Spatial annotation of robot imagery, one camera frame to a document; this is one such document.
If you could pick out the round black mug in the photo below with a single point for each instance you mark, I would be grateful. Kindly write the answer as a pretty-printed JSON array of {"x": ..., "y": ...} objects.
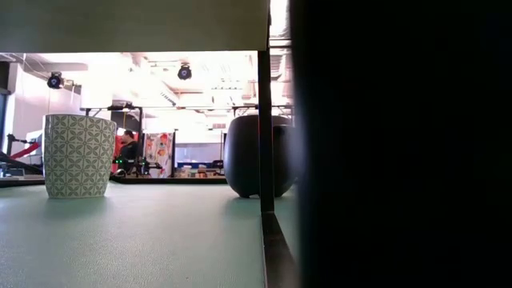
[{"x": 244, "y": 160}]

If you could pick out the white green patterned mug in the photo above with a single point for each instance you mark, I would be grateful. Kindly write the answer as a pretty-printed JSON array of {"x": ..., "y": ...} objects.
[{"x": 78, "y": 160}]

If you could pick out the black metal shelf leg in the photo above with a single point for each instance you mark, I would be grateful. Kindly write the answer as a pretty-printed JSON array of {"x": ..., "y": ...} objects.
[
  {"x": 266, "y": 160},
  {"x": 400, "y": 144}
]

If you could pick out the black table border strip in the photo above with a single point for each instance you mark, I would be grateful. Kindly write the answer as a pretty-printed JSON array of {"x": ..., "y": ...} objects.
[{"x": 168, "y": 180}]

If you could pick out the colourful floral cloth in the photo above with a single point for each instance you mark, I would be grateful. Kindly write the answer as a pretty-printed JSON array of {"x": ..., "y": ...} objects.
[{"x": 159, "y": 154}]

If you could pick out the black round ceiling device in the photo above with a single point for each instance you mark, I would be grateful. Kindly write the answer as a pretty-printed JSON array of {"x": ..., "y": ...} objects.
[
  {"x": 55, "y": 81},
  {"x": 184, "y": 73}
]

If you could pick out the person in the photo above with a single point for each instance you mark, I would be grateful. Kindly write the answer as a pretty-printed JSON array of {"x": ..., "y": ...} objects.
[{"x": 129, "y": 150}]

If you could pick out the red cloth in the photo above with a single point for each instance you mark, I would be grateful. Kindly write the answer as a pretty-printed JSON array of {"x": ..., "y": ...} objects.
[{"x": 118, "y": 146}]

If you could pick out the light wooden shelf board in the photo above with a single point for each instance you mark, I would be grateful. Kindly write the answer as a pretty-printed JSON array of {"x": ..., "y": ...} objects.
[{"x": 132, "y": 24}]

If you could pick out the computer monitor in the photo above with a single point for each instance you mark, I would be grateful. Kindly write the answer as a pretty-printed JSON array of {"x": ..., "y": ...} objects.
[{"x": 37, "y": 142}]

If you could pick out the red slanted bar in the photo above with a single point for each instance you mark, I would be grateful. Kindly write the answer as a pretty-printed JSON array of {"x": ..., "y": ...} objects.
[{"x": 25, "y": 151}]

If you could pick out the black slanted bar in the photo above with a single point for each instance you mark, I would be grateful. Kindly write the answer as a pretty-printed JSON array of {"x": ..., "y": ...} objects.
[{"x": 20, "y": 164}]

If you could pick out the black background frame stand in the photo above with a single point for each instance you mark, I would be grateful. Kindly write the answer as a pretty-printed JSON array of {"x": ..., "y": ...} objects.
[
  {"x": 140, "y": 120},
  {"x": 244, "y": 107}
]

